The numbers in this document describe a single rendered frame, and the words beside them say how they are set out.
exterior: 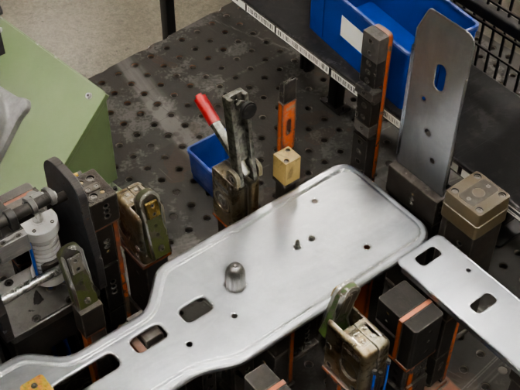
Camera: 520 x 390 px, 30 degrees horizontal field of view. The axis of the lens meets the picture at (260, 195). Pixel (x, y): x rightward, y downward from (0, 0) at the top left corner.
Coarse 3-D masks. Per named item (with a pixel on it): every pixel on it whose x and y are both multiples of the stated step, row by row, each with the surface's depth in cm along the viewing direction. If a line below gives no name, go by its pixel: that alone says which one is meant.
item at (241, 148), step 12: (228, 96) 151; (240, 96) 152; (228, 108) 151; (240, 108) 149; (252, 108) 149; (228, 120) 153; (240, 120) 154; (228, 132) 155; (240, 132) 156; (228, 144) 157; (240, 144) 157; (252, 144) 157; (240, 156) 157; (252, 156) 159; (240, 168) 158; (252, 168) 160
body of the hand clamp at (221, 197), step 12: (216, 168) 163; (228, 168) 163; (216, 180) 164; (252, 180) 163; (216, 192) 167; (228, 192) 162; (240, 192) 162; (252, 192) 164; (216, 204) 169; (228, 204) 165; (240, 204) 164; (252, 204) 166; (216, 216) 171; (228, 216) 167; (240, 216) 166
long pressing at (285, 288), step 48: (288, 192) 166; (336, 192) 166; (384, 192) 167; (240, 240) 159; (288, 240) 159; (336, 240) 159; (384, 240) 159; (192, 288) 152; (288, 288) 152; (192, 336) 145; (240, 336) 146; (0, 384) 140; (96, 384) 140; (144, 384) 140
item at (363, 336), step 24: (360, 312) 144; (336, 336) 142; (360, 336) 140; (384, 336) 141; (336, 360) 146; (360, 360) 139; (384, 360) 142; (336, 384) 151; (360, 384) 143; (384, 384) 147
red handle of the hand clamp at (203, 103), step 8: (200, 96) 160; (200, 104) 160; (208, 104) 161; (208, 112) 160; (216, 112) 161; (208, 120) 160; (216, 120) 160; (216, 128) 160; (224, 128) 161; (224, 136) 160; (224, 144) 160; (248, 168) 161
